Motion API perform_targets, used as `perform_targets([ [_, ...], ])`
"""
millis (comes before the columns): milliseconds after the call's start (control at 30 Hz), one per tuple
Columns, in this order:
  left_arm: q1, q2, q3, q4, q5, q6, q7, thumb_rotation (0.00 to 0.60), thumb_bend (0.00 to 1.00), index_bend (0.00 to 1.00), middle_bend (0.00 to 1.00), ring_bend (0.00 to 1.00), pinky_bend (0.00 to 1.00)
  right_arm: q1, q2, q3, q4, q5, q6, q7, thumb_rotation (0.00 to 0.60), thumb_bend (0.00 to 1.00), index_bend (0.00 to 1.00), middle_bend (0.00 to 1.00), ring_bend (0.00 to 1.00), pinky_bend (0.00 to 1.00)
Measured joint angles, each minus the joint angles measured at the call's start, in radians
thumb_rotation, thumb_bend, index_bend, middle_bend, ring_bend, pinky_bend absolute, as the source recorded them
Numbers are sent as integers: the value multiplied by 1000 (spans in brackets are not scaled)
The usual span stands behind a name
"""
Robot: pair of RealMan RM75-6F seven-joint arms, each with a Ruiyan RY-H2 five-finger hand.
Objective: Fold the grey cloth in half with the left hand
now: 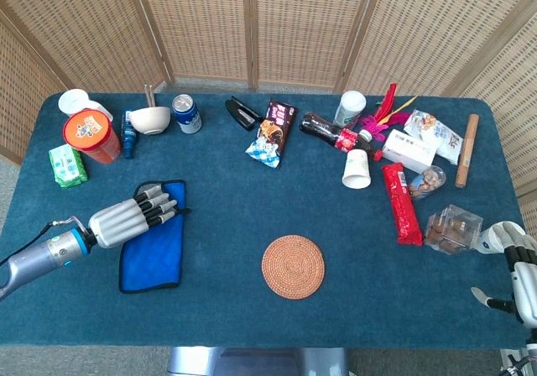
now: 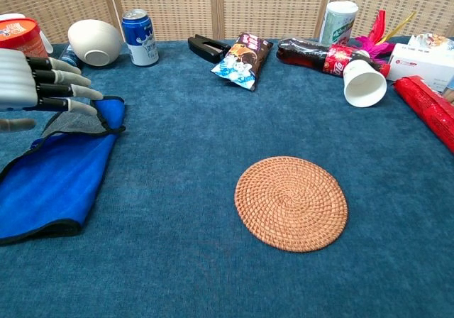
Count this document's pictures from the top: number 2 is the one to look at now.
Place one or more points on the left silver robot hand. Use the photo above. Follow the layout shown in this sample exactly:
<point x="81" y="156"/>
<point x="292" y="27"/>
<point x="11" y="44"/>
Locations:
<point x="17" y="80"/>

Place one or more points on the grey and blue cloth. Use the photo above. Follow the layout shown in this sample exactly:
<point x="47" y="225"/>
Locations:
<point x="53" y="183"/>

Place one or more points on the orange instant noodle tub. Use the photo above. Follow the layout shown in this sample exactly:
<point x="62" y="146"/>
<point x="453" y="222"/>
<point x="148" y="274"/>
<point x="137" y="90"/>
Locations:
<point x="23" y="37"/>

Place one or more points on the small dark blue bottle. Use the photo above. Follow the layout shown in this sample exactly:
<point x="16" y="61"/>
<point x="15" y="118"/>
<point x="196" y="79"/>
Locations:
<point x="71" y="57"/>

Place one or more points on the white ceramic bowl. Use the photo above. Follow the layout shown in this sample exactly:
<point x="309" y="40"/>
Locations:
<point x="94" y="39"/>

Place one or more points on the blue and white drink can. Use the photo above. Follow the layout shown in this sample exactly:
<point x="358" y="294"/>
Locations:
<point x="140" y="37"/>

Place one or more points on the black stapler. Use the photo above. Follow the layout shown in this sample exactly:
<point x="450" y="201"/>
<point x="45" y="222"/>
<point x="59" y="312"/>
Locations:
<point x="205" y="50"/>

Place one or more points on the brown chocolate snack packet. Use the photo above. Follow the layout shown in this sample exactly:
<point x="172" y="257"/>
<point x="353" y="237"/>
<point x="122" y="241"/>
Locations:
<point x="241" y="62"/>

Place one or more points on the woven bamboo folding screen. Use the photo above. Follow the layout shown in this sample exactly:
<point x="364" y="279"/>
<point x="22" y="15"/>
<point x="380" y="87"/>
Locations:
<point x="269" y="5"/>

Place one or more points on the cola bottle with red label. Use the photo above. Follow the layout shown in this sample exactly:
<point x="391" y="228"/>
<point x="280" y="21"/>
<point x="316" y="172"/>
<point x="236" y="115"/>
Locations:
<point x="301" y="53"/>

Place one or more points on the blue plush table cloth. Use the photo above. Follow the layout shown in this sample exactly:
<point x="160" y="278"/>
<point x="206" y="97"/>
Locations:
<point x="227" y="282"/>

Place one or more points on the round woven rattan coaster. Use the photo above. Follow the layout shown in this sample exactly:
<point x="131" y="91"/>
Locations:
<point x="291" y="204"/>

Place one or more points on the white and green canister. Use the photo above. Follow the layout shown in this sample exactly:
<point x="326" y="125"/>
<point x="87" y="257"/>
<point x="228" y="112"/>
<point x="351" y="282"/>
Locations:
<point x="338" y="21"/>

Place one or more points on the white paper cup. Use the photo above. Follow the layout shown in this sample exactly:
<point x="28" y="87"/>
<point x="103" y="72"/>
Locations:
<point x="363" y="85"/>

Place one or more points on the colourful feather shuttlecock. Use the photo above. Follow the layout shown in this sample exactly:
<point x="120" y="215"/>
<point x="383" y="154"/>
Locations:
<point x="376" y="44"/>

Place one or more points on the white tissue box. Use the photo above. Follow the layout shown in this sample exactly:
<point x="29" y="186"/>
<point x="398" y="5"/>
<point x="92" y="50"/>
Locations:
<point x="422" y="64"/>

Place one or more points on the long red biscuit packet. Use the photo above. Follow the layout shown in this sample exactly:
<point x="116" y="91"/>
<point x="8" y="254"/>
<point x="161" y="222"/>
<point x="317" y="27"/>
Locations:
<point x="429" y="110"/>

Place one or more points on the white printed snack bag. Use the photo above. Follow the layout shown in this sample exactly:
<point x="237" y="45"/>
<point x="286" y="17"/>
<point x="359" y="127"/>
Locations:
<point x="431" y="41"/>

